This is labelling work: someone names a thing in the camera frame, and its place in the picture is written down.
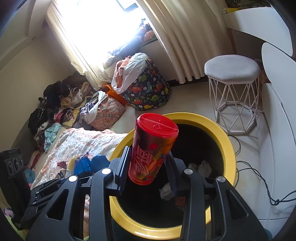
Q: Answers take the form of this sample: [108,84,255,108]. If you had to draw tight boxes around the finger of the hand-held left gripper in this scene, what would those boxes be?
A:
[31,192,57,207]
[30,177,62,194]

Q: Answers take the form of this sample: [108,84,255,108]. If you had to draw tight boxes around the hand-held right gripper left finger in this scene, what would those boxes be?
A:
[25,146,132,241]

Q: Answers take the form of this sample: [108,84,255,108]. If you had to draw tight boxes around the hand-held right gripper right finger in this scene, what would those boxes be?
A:
[163,154,270,241]

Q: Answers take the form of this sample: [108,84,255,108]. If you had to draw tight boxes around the white plastic bag red print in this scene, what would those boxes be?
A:
[159,183,176,201]

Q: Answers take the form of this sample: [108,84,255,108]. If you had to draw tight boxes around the red can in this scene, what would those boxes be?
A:
[128,113,179,186]

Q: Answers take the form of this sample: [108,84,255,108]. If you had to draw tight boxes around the yellow and white snack wrapper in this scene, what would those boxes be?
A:
[67,156,77,172]

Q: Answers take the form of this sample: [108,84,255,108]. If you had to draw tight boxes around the yellow rimmed black trash bin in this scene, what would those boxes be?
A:
[108,112,237,240]

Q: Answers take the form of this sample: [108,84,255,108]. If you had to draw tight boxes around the blue plastic bag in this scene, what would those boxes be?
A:
[73,155,111,176]

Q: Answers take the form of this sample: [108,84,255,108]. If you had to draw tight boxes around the peach and white blanket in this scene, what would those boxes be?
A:
[30,127,130,239]

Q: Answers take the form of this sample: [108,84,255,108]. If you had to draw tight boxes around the light blue cloth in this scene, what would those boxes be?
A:
[43,122,62,152]

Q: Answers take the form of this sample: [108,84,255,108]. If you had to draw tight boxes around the pink floral storage bag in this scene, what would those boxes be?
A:
[89,95,126,131]

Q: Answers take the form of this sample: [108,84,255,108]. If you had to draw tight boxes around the white bag with lilac cloth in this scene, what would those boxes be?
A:
[80,90,107,124]

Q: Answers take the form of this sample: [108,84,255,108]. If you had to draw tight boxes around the orange bag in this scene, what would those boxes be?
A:
[102,84,127,106]

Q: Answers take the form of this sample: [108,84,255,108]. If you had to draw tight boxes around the dinosaur print fabric hamper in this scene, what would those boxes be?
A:
[121,59,171,111]

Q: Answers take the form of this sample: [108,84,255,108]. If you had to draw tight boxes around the pile of mixed clothes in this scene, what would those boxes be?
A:
[28,74,96,139]

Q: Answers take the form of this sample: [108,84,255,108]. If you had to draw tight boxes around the orange clothes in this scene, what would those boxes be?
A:
[114,58,131,80]

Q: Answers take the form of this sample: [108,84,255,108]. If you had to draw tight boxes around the large white plastic bag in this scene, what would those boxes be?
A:
[111,53,149,94]

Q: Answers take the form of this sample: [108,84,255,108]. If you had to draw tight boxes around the white rounded cabinet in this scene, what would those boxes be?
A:
[257,43,296,220]

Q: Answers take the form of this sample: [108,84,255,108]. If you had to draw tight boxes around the cream curtain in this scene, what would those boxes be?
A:
[136,0,228,84]
[45,0,114,88]

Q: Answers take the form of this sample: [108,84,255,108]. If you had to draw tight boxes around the heap of dark jackets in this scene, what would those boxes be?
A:
[103,38,145,69]

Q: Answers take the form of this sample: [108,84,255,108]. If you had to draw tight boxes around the orange patterned cloth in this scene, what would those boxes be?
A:
[136,23,154,42]

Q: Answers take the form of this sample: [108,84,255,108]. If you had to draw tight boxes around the dark framed window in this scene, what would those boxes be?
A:
[76,0,148,58]

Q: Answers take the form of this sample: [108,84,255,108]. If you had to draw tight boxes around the white desk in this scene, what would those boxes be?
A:
[222,6,294,56]

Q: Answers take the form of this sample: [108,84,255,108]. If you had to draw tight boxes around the dark patterned bag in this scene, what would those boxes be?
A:
[225,0,262,8]

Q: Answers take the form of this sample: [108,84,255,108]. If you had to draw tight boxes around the black floor cable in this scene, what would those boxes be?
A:
[225,134,296,205]

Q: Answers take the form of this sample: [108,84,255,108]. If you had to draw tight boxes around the white wire frame stool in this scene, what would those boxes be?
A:
[204,54,262,136]

